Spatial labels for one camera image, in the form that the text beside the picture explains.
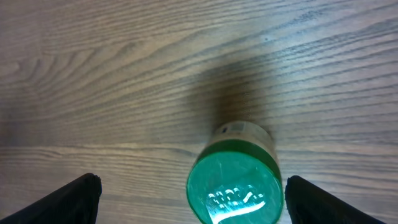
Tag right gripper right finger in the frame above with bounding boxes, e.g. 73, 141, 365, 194
285, 175, 384, 224

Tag green lid clear jar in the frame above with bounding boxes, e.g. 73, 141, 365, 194
186, 121, 284, 224

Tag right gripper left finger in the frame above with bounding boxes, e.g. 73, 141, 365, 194
1, 173, 102, 224

